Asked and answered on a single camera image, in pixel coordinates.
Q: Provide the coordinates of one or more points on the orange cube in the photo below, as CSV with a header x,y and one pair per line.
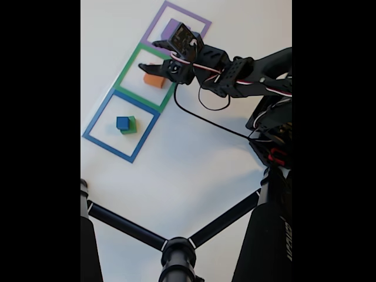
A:
x,y
154,80

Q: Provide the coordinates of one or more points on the purple block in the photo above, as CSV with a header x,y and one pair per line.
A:
x,y
170,29

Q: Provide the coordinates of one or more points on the green cube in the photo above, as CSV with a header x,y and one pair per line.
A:
x,y
131,127

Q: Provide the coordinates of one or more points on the small blue cube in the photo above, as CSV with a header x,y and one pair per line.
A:
x,y
122,122

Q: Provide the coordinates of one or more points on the red black table clamp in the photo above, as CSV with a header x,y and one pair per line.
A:
x,y
276,155

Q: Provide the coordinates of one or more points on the black tripod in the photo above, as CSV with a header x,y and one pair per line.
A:
x,y
176,255

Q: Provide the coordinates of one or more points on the gripper camera board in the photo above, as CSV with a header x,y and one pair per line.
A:
x,y
185,39

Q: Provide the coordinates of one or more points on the purple square frame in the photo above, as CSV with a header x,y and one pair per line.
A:
x,y
202,26

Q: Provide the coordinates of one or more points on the green square frame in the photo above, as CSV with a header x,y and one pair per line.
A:
x,y
126,70

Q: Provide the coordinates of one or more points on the blue square frame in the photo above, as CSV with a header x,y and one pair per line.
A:
x,y
117,149

